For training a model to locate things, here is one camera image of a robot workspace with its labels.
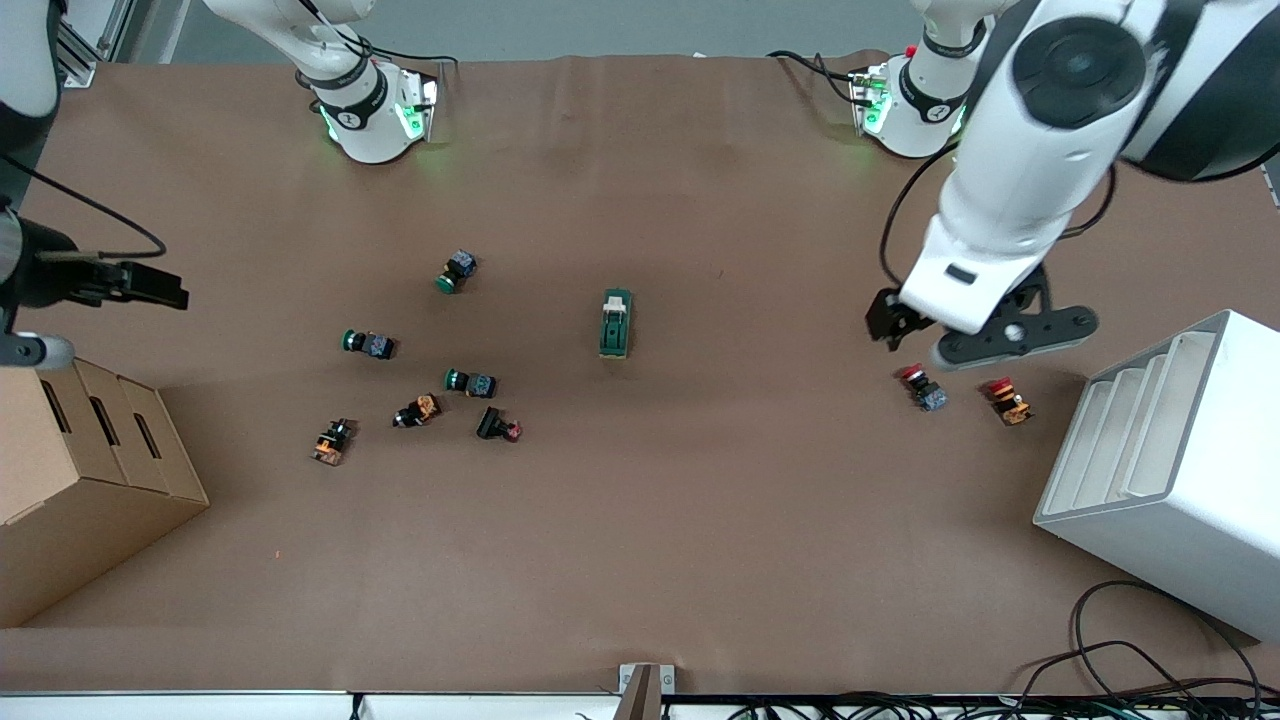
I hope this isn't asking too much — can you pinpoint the green load switch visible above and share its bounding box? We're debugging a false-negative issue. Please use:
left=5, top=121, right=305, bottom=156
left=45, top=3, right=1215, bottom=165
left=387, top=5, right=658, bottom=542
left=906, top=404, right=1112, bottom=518
left=598, top=288, right=635, bottom=360

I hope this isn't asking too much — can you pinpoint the red push button grey block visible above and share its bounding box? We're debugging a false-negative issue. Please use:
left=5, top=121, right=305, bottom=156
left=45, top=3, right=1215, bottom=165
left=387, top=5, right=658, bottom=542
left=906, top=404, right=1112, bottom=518
left=898, top=364, right=949, bottom=413

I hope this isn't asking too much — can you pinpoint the red push button orange block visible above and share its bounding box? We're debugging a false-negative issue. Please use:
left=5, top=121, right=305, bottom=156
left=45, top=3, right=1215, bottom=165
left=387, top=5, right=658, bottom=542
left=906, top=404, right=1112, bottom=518
left=986, top=377, right=1035, bottom=427

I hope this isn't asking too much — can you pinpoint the brown cardboard box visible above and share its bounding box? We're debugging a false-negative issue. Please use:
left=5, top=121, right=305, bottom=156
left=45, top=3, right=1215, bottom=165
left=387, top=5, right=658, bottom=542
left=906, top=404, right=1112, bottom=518
left=0, top=358, right=211, bottom=629

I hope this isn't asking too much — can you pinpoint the white plastic stepped rack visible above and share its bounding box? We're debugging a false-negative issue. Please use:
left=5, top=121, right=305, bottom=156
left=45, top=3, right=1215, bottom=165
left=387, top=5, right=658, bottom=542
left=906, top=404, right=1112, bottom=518
left=1033, top=309, right=1280, bottom=644

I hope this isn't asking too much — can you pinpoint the brown paper table cover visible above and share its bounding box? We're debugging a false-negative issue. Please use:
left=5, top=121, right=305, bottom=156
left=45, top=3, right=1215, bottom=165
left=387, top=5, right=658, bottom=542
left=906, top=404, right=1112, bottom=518
left=0, top=52, right=1280, bottom=696

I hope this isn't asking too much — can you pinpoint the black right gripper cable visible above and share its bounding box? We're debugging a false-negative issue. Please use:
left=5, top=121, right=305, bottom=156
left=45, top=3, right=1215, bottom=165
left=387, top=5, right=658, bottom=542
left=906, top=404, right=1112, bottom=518
left=0, top=150, right=169, bottom=261

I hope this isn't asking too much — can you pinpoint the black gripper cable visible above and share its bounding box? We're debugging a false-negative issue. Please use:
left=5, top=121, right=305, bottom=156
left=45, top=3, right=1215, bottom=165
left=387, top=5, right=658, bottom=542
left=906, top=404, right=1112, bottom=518
left=0, top=150, right=169, bottom=261
left=878, top=140, right=1117, bottom=293

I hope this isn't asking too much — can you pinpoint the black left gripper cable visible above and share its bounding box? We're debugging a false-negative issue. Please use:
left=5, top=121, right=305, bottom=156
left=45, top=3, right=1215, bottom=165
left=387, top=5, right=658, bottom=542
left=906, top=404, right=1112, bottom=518
left=878, top=140, right=1117, bottom=293

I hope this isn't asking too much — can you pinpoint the aluminium frame profile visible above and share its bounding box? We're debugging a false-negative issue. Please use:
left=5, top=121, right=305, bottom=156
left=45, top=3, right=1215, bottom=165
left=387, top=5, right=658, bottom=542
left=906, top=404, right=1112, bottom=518
left=55, top=0, right=136, bottom=89

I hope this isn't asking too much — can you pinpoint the black left arm base cable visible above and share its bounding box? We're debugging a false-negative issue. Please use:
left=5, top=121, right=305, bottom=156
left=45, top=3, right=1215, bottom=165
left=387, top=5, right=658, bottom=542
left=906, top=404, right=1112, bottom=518
left=766, top=48, right=881, bottom=106

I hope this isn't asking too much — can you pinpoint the black arm base cable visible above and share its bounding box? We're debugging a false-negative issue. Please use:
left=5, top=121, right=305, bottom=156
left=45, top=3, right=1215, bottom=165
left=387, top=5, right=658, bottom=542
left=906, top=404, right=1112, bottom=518
left=766, top=48, right=881, bottom=106
left=305, top=0, right=453, bottom=71

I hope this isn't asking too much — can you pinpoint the black looped cable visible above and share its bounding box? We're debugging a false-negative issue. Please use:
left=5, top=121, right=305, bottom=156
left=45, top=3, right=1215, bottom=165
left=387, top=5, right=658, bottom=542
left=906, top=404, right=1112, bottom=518
left=1010, top=580, right=1280, bottom=720

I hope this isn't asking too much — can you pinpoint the black right arm base cable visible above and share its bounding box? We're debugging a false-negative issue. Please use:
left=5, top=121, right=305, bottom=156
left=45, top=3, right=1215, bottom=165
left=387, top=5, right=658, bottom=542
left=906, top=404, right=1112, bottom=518
left=305, top=0, right=453, bottom=71

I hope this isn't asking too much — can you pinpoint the black cable bundle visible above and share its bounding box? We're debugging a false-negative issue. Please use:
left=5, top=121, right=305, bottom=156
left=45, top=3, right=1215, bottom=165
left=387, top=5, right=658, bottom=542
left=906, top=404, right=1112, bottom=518
left=725, top=690, right=1280, bottom=720

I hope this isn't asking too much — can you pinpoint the white table edge rail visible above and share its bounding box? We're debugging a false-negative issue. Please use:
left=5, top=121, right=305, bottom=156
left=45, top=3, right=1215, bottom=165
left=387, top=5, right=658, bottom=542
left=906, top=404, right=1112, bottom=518
left=0, top=690, right=623, bottom=720

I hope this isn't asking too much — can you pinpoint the grey metal bracket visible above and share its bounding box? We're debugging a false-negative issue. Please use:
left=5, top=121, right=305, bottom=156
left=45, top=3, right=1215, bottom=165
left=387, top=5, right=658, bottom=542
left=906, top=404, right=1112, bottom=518
left=618, top=663, right=676, bottom=720

